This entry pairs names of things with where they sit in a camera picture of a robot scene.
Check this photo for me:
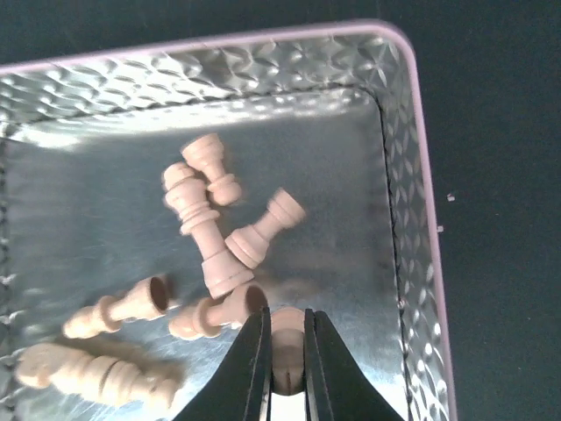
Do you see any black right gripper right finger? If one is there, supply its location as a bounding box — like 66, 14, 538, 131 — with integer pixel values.
304, 309, 402, 421

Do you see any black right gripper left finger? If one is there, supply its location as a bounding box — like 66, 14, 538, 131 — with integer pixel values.
175, 307, 272, 421

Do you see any pink tin with light pieces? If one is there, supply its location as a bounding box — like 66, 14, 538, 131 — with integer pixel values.
1, 20, 457, 420

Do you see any light wooden bishop lying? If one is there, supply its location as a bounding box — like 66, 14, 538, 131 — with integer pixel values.
61, 274, 171, 339

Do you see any light wooden rook piece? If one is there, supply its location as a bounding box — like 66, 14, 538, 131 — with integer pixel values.
224, 189, 306, 269

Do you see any light wooden queen lying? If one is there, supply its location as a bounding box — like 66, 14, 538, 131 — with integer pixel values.
15, 342, 180, 410

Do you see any light wooden king piece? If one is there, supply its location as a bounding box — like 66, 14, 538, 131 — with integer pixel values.
161, 162, 253, 299

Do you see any light wooden pawn in tin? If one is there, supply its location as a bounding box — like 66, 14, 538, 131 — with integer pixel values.
181, 133, 242, 206

